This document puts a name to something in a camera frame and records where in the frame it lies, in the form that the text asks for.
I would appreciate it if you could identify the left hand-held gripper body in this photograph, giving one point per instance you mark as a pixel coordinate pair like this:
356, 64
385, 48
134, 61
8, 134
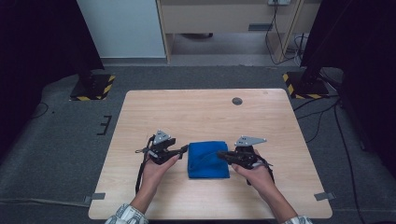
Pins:
158, 154

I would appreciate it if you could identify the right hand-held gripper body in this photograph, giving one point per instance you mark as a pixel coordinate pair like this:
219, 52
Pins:
247, 155

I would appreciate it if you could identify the blue cloth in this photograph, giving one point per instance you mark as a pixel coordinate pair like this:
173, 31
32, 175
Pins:
207, 161

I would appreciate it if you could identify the person's left hand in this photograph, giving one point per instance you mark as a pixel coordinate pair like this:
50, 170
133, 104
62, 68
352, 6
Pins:
154, 175

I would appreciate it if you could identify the person's right hand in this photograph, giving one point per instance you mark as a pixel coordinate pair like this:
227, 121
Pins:
258, 179

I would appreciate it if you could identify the grey table grommet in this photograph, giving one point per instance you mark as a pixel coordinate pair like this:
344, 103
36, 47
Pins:
237, 101

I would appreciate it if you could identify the grey tape piece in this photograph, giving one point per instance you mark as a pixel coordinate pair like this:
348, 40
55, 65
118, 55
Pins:
323, 196
97, 196

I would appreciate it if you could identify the black stand base striped tape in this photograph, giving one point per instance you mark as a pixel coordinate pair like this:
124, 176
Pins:
93, 88
308, 88

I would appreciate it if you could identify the white panel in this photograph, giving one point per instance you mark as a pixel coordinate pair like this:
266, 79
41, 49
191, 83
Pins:
121, 28

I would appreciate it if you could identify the grey vent plate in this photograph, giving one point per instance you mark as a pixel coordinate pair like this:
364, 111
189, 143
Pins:
260, 27

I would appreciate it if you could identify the black curtain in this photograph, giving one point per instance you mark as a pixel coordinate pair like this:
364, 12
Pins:
37, 46
358, 46

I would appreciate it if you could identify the white power strip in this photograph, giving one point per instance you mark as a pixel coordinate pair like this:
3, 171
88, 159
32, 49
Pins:
279, 2

